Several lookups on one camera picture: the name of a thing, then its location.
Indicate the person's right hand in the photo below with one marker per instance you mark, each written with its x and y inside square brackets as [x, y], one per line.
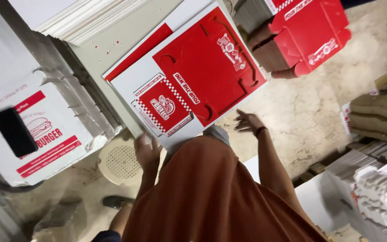
[252, 123]

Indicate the person's left hand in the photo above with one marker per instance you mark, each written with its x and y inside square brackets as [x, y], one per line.
[148, 154]

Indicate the person's left fingers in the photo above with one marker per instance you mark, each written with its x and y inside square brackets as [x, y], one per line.
[143, 139]

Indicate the person's right fingers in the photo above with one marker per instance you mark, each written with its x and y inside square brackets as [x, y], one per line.
[242, 121]

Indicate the red printed cardboard sheet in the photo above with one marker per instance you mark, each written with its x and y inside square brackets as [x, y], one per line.
[200, 67]

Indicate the dark wristband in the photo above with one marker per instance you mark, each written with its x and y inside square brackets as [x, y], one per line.
[260, 130]

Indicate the grey cloth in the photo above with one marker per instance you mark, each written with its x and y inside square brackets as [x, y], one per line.
[217, 133]

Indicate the beige round plastic stool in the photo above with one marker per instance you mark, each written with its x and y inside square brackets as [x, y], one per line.
[119, 163]

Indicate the black sandal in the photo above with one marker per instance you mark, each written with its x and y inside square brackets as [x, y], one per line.
[117, 202]

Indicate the person's orange-brown garment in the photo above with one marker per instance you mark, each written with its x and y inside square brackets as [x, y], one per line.
[210, 195]

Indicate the person's leg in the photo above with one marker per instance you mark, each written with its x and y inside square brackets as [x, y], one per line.
[122, 218]

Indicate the red and white cardboard sheet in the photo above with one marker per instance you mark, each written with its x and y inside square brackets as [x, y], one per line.
[139, 53]

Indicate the stack of red die-cut blanks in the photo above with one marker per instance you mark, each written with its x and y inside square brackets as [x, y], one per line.
[301, 37]

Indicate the wrapped stack of burger box blanks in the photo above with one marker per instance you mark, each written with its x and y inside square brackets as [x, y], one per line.
[45, 100]

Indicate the black smartphone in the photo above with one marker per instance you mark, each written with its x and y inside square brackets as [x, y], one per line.
[14, 131]

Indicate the stack of plain white sheets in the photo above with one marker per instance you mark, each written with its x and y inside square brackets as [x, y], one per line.
[79, 16]

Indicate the stacks of brown cardboard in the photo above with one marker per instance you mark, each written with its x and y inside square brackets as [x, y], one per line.
[381, 111]

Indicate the stacks of white die-cut blanks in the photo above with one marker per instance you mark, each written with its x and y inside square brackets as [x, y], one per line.
[371, 191]

